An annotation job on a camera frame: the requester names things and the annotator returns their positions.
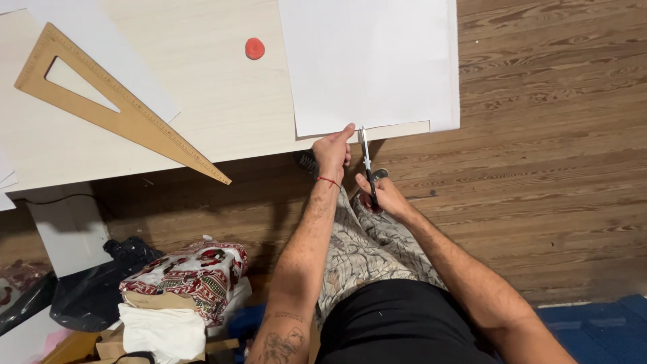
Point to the person's right hand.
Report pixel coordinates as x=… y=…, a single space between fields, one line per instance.
x=386 y=197

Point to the person's left hand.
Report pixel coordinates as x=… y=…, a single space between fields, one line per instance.
x=329 y=154

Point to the large white paper sheet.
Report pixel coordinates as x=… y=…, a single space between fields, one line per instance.
x=369 y=65

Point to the black shoe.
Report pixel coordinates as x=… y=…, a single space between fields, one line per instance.
x=380 y=173
x=306 y=162

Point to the grey leaf-patterned trousers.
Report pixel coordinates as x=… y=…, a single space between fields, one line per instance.
x=369 y=247

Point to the black shirt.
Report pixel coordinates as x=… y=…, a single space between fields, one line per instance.
x=399 y=323

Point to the red round eraser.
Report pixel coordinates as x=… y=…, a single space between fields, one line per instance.
x=254 y=48

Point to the white paper sheet underneath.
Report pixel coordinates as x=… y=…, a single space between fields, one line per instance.
x=453 y=65

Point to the red white patterned bag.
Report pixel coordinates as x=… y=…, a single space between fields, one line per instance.
x=194 y=278

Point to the blue cloth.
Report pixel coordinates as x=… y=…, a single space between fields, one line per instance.
x=246 y=323

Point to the wooden triangle set square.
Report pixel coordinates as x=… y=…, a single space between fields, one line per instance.
x=134 y=121

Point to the white cloth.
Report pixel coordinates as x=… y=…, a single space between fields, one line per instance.
x=161 y=331

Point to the blue rug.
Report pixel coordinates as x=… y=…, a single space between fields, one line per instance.
x=596 y=331

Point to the white table leg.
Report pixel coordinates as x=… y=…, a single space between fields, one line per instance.
x=71 y=232

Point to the black plastic bag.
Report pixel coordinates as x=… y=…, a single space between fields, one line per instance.
x=91 y=293

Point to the brown paper bag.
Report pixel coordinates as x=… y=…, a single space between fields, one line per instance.
x=108 y=344

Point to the black plastic sheet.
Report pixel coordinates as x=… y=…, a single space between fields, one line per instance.
x=25 y=306

